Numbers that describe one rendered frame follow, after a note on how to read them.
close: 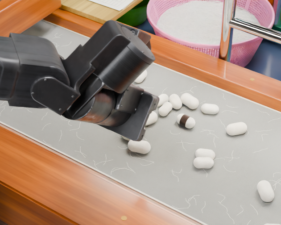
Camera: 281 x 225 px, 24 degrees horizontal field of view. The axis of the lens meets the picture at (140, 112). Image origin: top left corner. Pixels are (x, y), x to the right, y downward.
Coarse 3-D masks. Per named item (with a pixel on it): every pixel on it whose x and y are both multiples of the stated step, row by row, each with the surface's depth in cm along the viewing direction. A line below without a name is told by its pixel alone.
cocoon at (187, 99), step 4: (184, 96) 115; (188, 96) 114; (192, 96) 114; (184, 100) 115; (188, 100) 114; (192, 100) 114; (196, 100) 114; (188, 104) 114; (192, 104) 114; (196, 104) 114; (192, 108) 114
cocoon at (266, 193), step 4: (264, 180) 99; (260, 184) 98; (264, 184) 98; (268, 184) 98; (260, 188) 98; (264, 188) 97; (268, 188) 97; (260, 192) 97; (264, 192) 97; (268, 192) 97; (272, 192) 97; (260, 196) 97; (264, 196) 97; (268, 196) 96; (272, 196) 97; (264, 200) 97; (268, 200) 97
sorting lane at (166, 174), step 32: (32, 32) 134; (64, 32) 134; (224, 96) 118; (32, 128) 111; (64, 128) 111; (96, 128) 111; (160, 128) 111; (192, 128) 111; (224, 128) 111; (256, 128) 111; (96, 160) 105; (128, 160) 105; (160, 160) 105; (192, 160) 105; (224, 160) 105; (256, 160) 105; (160, 192) 99; (192, 192) 99; (224, 192) 99; (256, 192) 99; (224, 224) 94; (256, 224) 94
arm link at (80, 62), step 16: (96, 32) 77; (112, 32) 75; (128, 32) 78; (80, 48) 78; (96, 48) 75; (112, 48) 75; (128, 48) 75; (144, 48) 78; (64, 64) 78; (80, 64) 76; (96, 64) 75; (112, 64) 76; (128, 64) 76; (144, 64) 76; (48, 80) 72; (80, 80) 75; (112, 80) 76; (128, 80) 77; (32, 96) 73; (48, 96) 73; (64, 96) 74
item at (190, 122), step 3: (180, 114) 111; (183, 114) 111; (177, 117) 111; (180, 117) 110; (189, 117) 110; (177, 120) 111; (189, 120) 110; (192, 120) 110; (186, 123) 110; (189, 123) 110; (192, 123) 110; (186, 126) 110; (189, 126) 110; (192, 126) 110
